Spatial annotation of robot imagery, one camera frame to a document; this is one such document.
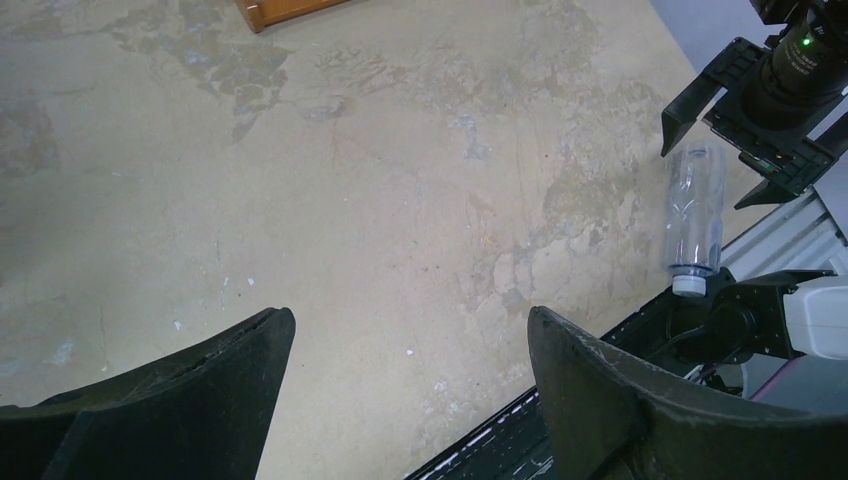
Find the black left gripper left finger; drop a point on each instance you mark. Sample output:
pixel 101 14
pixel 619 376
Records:
pixel 203 412

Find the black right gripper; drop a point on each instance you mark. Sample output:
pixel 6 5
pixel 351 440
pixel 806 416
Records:
pixel 772 102

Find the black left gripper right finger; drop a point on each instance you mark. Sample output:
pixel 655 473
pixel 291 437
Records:
pixel 612 415

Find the clear bottle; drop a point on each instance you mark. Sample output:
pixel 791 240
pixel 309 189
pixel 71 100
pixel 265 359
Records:
pixel 694 229

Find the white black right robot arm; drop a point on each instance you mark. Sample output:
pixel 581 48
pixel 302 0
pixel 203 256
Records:
pixel 786 314

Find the orange wooden shelf rack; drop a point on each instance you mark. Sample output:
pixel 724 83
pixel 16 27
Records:
pixel 259 14

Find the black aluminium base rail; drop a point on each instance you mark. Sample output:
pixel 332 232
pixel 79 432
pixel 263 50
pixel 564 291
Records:
pixel 749 382

